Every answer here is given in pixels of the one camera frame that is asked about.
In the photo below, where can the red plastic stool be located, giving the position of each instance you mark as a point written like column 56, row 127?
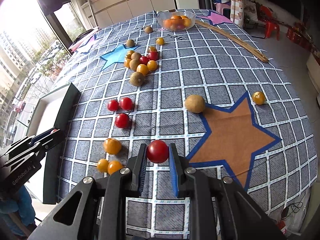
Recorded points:
column 266, row 16

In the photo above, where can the large brown longan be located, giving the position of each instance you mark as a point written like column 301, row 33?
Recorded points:
column 195, row 103

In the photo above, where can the white cabinet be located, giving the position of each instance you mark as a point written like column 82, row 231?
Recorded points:
column 107, row 12

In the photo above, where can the brown longan pile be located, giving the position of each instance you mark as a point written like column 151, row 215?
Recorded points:
column 133, row 64
column 136, row 55
column 136, row 79

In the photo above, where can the yellow tomato far right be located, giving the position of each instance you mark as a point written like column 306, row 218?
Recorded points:
column 258, row 98

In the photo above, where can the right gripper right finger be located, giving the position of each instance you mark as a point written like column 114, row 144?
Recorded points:
column 179, row 180

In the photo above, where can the orange tomato pile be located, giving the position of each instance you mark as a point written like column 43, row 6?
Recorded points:
column 152, row 49

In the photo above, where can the checkered star tablecloth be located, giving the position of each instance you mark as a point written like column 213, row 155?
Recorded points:
column 185, row 81

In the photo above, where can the brown longan by star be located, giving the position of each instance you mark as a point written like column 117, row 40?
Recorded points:
column 130, row 43

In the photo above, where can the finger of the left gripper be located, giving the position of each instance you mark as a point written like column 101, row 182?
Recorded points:
column 47, row 140

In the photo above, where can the clear glass fruit bowl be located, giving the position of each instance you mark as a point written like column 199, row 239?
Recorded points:
column 176, row 20

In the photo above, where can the red cherry tomato pile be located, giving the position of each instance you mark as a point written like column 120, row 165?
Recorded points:
column 153, row 55
column 144, row 60

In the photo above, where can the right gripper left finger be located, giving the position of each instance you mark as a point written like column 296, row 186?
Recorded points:
column 137, row 166

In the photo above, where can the long wooden stick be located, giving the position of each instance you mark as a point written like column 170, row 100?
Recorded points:
column 238, row 41

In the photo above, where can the yellow cherry tomato pile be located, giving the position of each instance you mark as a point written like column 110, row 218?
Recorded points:
column 129, row 53
column 152, row 65
column 143, row 69
column 127, row 62

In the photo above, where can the brown longan front pile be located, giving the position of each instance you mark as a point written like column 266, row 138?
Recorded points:
column 136, row 79

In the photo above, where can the white tray dark rim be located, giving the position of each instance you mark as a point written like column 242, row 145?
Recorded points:
column 48, row 125

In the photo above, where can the brown longan near bowl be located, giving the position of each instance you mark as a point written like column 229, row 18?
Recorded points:
column 148, row 30

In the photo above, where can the pink plastic stool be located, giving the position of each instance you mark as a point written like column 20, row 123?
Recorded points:
column 220, row 7

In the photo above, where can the yellow tomato near bowl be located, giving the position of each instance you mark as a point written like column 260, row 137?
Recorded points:
column 160, row 41

